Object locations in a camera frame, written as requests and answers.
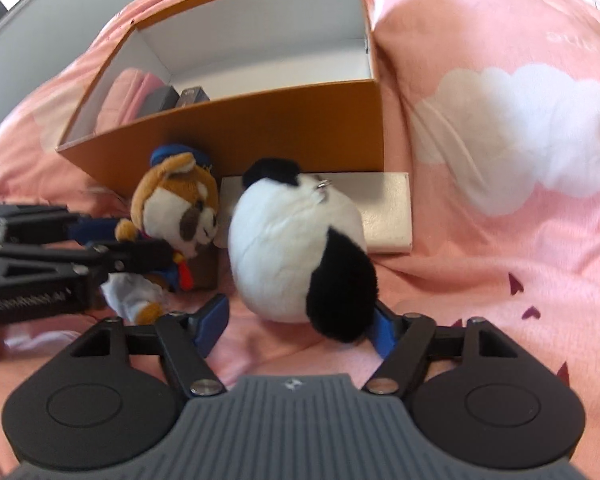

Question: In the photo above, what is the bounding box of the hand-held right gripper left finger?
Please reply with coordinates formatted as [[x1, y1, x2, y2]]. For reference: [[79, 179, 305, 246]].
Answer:
[[70, 294, 231, 397]]

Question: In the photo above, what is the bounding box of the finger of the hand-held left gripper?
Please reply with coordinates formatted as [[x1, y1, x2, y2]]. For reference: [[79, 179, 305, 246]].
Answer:
[[0, 204, 123, 247], [0, 239, 175, 283]]

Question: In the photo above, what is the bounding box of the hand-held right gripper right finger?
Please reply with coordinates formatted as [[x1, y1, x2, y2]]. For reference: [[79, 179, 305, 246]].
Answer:
[[362, 302, 506, 395]]

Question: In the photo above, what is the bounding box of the brown plush toy blue outfit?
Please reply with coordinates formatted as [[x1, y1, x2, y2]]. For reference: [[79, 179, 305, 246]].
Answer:
[[100, 144, 221, 325]]

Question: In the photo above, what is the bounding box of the panda plush toy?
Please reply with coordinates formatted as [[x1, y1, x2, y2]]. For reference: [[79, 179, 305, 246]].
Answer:
[[227, 157, 379, 345]]

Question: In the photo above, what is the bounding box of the pink pouch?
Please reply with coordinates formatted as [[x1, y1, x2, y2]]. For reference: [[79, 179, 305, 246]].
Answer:
[[97, 67, 166, 128]]

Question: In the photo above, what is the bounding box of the dark grey case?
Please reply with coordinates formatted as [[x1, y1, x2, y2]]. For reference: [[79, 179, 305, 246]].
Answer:
[[142, 85, 181, 116]]

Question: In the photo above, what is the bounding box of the gold box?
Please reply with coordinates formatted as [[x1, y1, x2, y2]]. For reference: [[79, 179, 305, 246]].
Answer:
[[175, 87, 212, 108]]

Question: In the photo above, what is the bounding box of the orange cardboard box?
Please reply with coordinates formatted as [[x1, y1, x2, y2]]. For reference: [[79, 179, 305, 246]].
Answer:
[[55, 0, 385, 201]]

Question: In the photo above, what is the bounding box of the white flat box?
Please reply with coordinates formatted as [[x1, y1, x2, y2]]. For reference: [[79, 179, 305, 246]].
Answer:
[[220, 171, 413, 255]]

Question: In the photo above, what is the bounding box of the pink printed blanket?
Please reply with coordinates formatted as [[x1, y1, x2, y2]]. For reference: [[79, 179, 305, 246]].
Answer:
[[0, 0, 600, 480]]

